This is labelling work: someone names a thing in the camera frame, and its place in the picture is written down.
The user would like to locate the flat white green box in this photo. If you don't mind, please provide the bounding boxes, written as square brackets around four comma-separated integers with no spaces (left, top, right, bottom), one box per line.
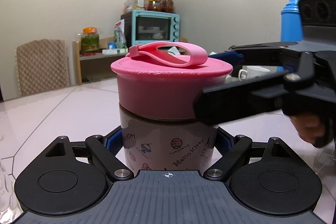
[102,48,129,54]

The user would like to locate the pink bottle cap with strap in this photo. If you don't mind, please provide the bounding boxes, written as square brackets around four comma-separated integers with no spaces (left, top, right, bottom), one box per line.
[110,41,234,122]

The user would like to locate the teal toaster oven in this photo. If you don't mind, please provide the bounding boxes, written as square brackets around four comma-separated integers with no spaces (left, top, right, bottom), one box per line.
[121,9,181,47]

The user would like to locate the printed pink thermos bottle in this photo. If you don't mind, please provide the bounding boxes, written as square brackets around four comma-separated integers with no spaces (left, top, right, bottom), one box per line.
[119,102,218,170]

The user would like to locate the person's right hand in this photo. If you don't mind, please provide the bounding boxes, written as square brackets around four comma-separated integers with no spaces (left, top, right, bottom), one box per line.
[290,112,321,145]

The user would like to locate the green pickle jar orange lid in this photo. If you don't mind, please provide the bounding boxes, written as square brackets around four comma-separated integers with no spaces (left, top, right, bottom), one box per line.
[81,27,100,52]

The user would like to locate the plastic bag behind jars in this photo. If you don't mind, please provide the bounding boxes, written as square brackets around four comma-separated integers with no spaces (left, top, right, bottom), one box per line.
[123,0,159,13]

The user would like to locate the blue thermos flask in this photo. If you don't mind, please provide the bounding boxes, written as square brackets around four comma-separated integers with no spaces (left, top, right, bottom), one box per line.
[280,0,306,42]

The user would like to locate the white printed mug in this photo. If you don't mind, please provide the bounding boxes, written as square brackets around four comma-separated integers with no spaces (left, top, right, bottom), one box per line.
[238,66,271,81]

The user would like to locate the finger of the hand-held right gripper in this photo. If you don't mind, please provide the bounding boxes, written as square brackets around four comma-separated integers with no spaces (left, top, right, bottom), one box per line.
[209,42,313,75]
[193,73,297,126]

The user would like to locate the beige quilted chair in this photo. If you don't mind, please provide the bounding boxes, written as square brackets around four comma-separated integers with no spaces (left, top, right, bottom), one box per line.
[15,39,70,97]

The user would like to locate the wooden shelf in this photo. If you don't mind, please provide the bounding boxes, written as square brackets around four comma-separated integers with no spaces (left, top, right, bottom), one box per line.
[72,38,188,84]

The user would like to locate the glass jar with red contents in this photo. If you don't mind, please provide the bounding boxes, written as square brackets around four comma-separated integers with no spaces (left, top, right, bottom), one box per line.
[161,0,174,13]
[147,0,161,12]

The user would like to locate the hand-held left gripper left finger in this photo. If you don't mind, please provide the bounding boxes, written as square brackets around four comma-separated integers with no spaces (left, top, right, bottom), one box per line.
[45,126,134,180]

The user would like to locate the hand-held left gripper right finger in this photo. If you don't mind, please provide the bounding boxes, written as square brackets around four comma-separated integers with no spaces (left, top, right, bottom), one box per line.
[203,126,292,180]

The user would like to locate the green white upright packet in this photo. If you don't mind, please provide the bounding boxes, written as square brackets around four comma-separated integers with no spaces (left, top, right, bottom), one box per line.
[114,18,126,48]

